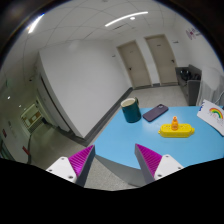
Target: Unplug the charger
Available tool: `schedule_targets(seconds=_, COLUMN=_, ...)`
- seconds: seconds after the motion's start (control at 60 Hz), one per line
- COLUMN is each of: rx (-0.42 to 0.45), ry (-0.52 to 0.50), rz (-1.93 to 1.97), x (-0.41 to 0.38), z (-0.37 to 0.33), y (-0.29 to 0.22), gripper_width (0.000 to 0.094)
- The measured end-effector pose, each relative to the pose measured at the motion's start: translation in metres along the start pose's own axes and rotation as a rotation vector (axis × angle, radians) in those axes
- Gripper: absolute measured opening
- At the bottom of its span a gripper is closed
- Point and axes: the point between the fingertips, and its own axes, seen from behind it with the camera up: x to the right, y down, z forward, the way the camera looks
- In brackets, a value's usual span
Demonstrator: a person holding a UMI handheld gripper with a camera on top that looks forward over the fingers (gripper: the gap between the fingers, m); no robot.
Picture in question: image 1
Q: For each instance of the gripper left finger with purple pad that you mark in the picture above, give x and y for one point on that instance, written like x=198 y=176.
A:
x=74 y=168

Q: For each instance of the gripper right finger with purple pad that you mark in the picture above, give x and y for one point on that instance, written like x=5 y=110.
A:
x=155 y=166

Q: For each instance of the orange charger plug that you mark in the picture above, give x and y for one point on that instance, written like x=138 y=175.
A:
x=174 y=124

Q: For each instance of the dark purple smartphone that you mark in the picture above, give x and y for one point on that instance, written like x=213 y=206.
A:
x=154 y=113

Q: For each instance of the dark green mug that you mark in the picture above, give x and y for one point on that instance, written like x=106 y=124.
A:
x=131 y=111

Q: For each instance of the white card with rainbow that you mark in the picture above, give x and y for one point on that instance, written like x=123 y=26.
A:
x=213 y=115

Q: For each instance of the beige door right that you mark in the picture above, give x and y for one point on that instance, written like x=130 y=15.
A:
x=164 y=59

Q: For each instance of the beige door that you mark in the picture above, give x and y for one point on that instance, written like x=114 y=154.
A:
x=164 y=59
x=134 y=64

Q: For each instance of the beige door left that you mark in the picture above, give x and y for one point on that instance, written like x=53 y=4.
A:
x=134 y=64

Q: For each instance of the long ceiling light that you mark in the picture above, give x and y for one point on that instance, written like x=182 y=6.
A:
x=126 y=17

